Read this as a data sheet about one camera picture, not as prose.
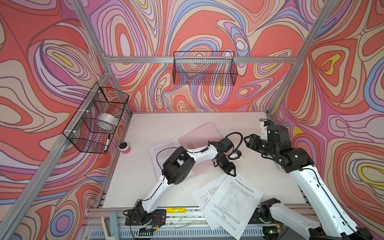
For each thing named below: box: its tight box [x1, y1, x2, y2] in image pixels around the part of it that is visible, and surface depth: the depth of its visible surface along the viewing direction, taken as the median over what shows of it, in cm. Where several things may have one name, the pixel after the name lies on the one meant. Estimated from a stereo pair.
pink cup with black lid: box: [118, 141, 131, 155], surface depth 95 cm
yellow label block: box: [166, 207, 186, 214], surface depth 76 cm
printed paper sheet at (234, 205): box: [202, 174, 265, 240], surface depth 78 cm
